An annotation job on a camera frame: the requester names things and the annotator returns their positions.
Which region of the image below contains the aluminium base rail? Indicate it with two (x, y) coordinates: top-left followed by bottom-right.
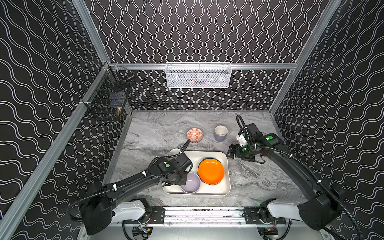
(85, 206), (325, 227)

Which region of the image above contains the orange plate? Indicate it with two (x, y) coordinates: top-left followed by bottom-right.
(198, 159), (225, 185)

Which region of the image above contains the light blue ceramic mug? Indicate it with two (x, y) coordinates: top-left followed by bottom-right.
(169, 149), (181, 156)

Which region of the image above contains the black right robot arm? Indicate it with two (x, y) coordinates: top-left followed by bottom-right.
(227, 115), (364, 240)

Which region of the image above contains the aluminium frame corner post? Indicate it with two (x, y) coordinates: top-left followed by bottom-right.
(73, 0), (111, 63)

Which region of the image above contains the black wire basket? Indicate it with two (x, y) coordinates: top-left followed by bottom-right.
(86, 66), (136, 122)

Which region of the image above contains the purple ceramic mug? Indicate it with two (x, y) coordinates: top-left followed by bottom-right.
(214, 125), (228, 142)

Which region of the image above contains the cream plastic bin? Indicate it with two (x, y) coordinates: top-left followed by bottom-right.
(163, 151), (231, 197)

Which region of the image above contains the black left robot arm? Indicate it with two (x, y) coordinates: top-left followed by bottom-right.
(66, 140), (193, 235)

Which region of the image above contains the lilac ceramic bowl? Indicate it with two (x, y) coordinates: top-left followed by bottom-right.
(181, 173), (201, 194)

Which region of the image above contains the white wire mesh basket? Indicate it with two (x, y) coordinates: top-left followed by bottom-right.
(165, 62), (232, 89)

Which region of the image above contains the red rimmed bowl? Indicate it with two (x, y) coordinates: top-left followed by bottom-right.
(186, 128), (204, 143)

